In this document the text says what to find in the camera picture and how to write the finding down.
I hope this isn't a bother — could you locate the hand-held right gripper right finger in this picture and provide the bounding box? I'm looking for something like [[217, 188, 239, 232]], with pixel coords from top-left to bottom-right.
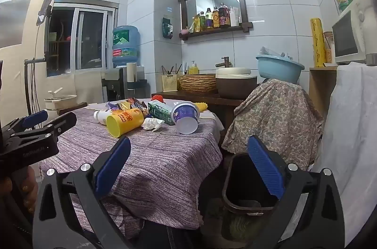
[[247, 135, 346, 249]]

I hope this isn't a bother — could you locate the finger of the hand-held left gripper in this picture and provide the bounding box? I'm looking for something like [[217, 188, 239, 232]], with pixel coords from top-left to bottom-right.
[[0, 110, 49, 136], [10, 112, 78, 146]]

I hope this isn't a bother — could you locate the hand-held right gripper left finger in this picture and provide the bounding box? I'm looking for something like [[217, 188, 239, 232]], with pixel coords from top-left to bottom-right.
[[32, 136, 139, 249]]

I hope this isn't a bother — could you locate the black trash bin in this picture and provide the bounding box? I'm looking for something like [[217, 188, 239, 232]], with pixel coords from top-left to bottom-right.
[[221, 153, 287, 242]]

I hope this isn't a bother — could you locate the white drink bottle orange label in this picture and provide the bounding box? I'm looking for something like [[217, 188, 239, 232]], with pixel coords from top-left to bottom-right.
[[94, 109, 118, 125]]

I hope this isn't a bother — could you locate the yellow paper cup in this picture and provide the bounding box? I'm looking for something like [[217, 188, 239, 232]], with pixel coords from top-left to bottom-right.
[[106, 108, 145, 138]]

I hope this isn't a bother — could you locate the white tissue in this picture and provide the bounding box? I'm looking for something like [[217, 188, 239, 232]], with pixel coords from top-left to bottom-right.
[[141, 117, 165, 132]]

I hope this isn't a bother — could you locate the dark blue snack wrapper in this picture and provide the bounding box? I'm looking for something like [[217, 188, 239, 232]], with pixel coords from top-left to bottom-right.
[[127, 97, 148, 111]]

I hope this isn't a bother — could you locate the green carton box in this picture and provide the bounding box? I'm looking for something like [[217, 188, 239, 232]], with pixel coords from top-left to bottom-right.
[[147, 100, 177, 126]]

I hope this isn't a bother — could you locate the purple white noodle tub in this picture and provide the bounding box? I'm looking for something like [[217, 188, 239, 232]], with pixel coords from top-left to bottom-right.
[[172, 101, 201, 135]]

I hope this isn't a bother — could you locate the person's left hand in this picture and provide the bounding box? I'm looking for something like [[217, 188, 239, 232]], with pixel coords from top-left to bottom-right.
[[0, 165, 39, 216]]

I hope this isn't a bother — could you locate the cream cooking pot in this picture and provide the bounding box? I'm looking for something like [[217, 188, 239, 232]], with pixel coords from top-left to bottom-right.
[[44, 87, 78, 120]]

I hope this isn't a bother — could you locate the black phone stand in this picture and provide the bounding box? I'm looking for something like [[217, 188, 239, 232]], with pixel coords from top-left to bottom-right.
[[24, 25, 49, 129]]

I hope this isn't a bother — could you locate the beige cloth cover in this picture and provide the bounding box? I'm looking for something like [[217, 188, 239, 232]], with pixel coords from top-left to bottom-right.
[[74, 72, 104, 104]]

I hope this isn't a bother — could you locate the floral cloth cover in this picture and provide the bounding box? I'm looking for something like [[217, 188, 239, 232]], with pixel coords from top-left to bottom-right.
[[221, 79, 324, 171]]

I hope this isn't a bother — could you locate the grey water dispenser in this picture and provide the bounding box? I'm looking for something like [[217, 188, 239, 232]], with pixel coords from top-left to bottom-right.
[[102, 67, 146, 104]]

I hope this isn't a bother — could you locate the blue grey roll holder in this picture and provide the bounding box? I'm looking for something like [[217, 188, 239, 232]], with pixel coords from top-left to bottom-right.
[[128, 79, 148, 91]]

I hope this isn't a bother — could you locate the brown white rice cooker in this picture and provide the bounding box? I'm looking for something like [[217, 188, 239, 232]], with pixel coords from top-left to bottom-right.
[[215, 67, 258, 99]]

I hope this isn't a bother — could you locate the white paper roll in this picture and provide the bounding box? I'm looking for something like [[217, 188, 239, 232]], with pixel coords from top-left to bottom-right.
[[126, 62, 136, 83]]

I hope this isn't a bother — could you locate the sliding window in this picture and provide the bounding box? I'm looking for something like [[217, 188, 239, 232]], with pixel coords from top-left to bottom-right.
[[45, 0, 120, 77]]

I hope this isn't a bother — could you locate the white cloth cover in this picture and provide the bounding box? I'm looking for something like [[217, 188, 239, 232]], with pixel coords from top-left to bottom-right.
[[312, 62, 377, 244]]

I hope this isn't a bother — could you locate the light wooden cabinet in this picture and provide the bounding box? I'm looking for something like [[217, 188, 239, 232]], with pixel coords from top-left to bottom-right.
[[309, 67, 338, 120]]

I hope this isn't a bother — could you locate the light blue plastic basin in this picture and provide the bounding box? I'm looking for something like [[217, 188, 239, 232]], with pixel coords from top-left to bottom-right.
[[256, 46, 305, 84]]

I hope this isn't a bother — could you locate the cream chopstick holder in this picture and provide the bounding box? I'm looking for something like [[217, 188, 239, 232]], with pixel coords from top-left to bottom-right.
[[161, 63, 183, 92]]

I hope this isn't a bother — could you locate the blue water jug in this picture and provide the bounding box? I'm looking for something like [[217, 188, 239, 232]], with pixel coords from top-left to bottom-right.
[[112, 25, 140, 68]]

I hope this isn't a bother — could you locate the grey metal hood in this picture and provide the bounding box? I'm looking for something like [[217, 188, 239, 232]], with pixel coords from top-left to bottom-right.
[[0, 0, 33, 49]]

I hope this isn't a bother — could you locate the woven basket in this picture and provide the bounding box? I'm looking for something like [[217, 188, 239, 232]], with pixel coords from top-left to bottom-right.
[[179, 73, 217, 94]]

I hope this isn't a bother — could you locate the brass faucet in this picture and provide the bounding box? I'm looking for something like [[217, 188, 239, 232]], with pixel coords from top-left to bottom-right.
[[215, 56, 233, 68]]

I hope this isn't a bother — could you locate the phone on stand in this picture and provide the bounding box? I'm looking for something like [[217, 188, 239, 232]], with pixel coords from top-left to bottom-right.
[[36, 0, 55, 26]]

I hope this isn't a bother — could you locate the glass jar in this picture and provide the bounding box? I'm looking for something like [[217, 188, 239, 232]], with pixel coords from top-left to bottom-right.
[[323, 31, 335, 64]]

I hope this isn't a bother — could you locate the yellow film roll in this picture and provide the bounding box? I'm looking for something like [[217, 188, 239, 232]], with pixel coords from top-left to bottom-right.
[[310, 18, 326, 68]]

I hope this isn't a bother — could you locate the white squeeze bottle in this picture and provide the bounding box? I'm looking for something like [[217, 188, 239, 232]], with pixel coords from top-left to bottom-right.
[[230, 6, 240, 27]]

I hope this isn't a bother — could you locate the white microwave oven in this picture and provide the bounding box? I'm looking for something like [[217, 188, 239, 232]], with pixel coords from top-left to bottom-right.
[[332, 9, 369, 65]]

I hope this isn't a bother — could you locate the dark soy sauce bottle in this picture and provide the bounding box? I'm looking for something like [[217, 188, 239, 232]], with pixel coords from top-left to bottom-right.
[[219, 3, 232, 28]]

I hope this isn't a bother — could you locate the purple label bottle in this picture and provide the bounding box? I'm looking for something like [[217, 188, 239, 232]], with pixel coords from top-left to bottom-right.
[[205, 8, 214, 30]]

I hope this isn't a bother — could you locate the yellow snack packet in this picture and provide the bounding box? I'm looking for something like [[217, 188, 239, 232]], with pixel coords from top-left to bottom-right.
[[190, 15, 201, 33]]

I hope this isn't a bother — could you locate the wooden framed mirror shelf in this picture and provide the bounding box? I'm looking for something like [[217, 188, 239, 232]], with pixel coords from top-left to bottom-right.
[[179, 0, 253, 40]]

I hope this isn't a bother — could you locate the green packet on wall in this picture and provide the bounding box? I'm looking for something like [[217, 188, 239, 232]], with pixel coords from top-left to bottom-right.
[[162, 17, 175, 40]]

